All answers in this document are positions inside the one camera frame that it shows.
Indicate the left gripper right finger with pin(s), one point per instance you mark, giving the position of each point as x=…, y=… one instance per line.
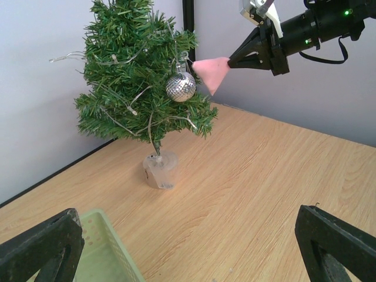
x=330, y=246

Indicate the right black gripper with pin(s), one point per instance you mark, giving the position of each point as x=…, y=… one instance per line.
x=261, y=50

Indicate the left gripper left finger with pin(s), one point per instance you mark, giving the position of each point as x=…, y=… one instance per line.
x=51, y=250

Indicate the pink hat gnome ornament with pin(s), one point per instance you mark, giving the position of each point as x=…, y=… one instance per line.
x=212, y=72

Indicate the light green plastic basket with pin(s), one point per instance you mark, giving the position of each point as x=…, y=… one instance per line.
x=104, y=257

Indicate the silver disco ball ornament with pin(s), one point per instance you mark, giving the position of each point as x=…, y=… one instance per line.
x=181, y=86

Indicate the small green christmas tree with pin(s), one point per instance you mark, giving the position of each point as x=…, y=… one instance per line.
x=121, y=27

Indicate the clear wire string lights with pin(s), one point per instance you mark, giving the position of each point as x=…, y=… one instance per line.
x=134, y=103

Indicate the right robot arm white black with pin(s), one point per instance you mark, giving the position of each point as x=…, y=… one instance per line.
x=323, y=21

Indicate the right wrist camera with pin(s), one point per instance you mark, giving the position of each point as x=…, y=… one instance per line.
x=258, y=11

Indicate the black aluminium frame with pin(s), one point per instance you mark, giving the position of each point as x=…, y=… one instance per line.
x=71, y=67

